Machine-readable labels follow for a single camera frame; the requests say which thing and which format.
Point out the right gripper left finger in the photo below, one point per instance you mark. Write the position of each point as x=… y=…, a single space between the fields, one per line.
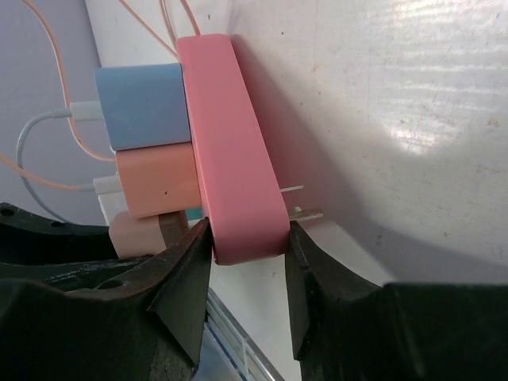
x=138 y=319

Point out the pink USB charger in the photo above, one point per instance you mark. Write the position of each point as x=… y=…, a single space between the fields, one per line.
x=158 y=180

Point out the pink triangular power strip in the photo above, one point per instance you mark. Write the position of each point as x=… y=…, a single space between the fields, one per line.
x=239 y=190

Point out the brown small plug adapter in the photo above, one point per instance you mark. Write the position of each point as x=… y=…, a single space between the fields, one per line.
x=134 y=237

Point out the light blue USB charger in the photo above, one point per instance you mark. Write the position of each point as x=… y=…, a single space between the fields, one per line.
x=143 y=106

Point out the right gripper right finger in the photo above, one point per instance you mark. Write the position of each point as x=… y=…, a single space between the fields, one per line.
x=344 y=327

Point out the aluminium rail frame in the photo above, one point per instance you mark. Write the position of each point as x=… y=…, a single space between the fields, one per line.
x=245 y=357

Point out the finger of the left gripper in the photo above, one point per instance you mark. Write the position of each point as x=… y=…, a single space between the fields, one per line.
x=63 y=255

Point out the teal power strip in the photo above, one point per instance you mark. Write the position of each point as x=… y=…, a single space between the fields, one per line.
x=194 y=214

